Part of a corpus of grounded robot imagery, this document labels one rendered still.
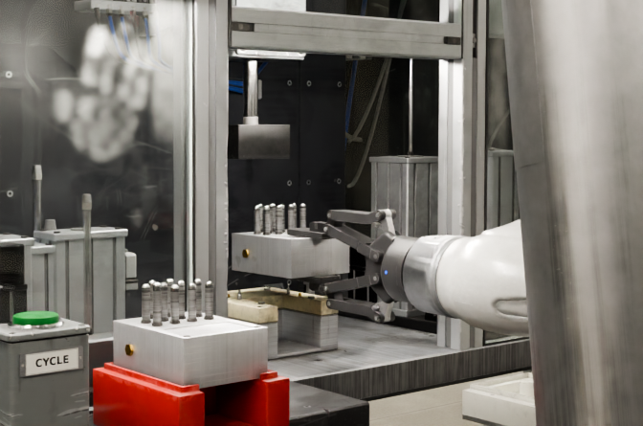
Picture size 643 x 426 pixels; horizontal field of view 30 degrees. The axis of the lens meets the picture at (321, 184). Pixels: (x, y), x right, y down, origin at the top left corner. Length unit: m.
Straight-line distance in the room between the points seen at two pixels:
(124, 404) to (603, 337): 0.55
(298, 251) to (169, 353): 0.40
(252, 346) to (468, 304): 0.25
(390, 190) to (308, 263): 0.30
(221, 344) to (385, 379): 0.43
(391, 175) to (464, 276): 0.52
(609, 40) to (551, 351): 0.20
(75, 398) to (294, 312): 0.57
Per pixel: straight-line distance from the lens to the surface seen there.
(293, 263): 1.47
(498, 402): 1.47
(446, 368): 1.58
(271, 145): 1.58
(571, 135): 0.77
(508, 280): 1.22
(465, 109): 1.57
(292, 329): 1.61
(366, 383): 1.49
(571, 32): 0.78
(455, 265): 1.27
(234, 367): 1.13
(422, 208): 1.75
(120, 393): 1.17
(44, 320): 1.08
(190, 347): 1.10
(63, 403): 1.09
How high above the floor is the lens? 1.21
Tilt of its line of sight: 3 degrees down
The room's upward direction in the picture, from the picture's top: straight up
